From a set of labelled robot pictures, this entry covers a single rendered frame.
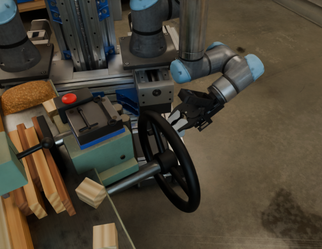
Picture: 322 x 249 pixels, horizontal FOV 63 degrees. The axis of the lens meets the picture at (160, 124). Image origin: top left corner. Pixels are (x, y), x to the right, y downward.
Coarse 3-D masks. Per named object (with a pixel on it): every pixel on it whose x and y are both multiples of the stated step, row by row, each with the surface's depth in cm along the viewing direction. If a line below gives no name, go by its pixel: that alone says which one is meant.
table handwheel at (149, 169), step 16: (144, 112) 67; (144, 128) 75; (160, 128) 60; (144, 144) 79; (160, 144) 68; (176, 144) 57; (160, 160) 67; (176, 160) 68; (128, 176) 65; (144, 176) 66; (160, 176) 80; (176, 176) 66; (192, 176) 57; (112, 192) 63; (192, 192) 58; (192, 208) 62
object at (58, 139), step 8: (40, 120) 55; (40, 128) 53; (48, 128) 53; (48, 136) 52; (56, 136) 56; (64, 136) 56; (56, 144) 56; (56, 152) 53; (56, 160) 54; (64, 168) 57
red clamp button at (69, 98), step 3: (69, 93) 56; (72, 93) 56; (63, 96) 55; (66, 96) 55; (69, 96) 55; (72, 96) 55; (75, 96) 56; (63, 99) 55; (66, 99) 55; (69, 99) 55; (72, 99) 55; (75, 99) 55; (63, 102) 55; (66, 102) 54; (69, 102) 54; (72, 102) 55
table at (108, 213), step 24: (24, 120) 68; (48, 120) 68; (72, 168) 58; (120, 168) 61; (72, 192) 54; (48, 216) 50; (72, 216) 50; (96, 216) 50; (48, 240) 47; (72, 240) 47; (120, 240) 47
